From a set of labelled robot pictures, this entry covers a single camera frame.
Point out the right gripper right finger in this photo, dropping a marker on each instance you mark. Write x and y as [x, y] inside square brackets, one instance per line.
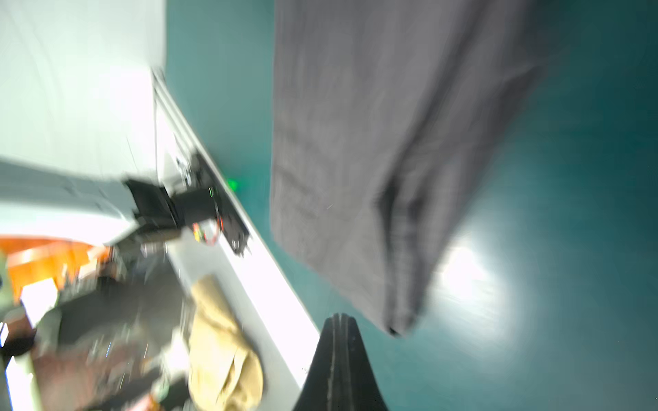
[358, 386]

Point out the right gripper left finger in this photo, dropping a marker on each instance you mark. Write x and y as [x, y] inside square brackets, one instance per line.
[317, 391]

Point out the dark grey long pants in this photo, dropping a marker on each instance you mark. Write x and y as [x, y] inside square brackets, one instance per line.
[385, 114]

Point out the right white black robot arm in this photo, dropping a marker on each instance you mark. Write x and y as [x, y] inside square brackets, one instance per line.
[152, 214]

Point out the beige cloth outside cell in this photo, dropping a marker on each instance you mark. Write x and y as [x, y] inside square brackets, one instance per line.
[225, 372]

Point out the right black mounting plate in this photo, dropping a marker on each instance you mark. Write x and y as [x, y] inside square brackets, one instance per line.
[227, 221]

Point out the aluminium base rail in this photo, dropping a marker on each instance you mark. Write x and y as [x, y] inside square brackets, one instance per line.
[284, 316]

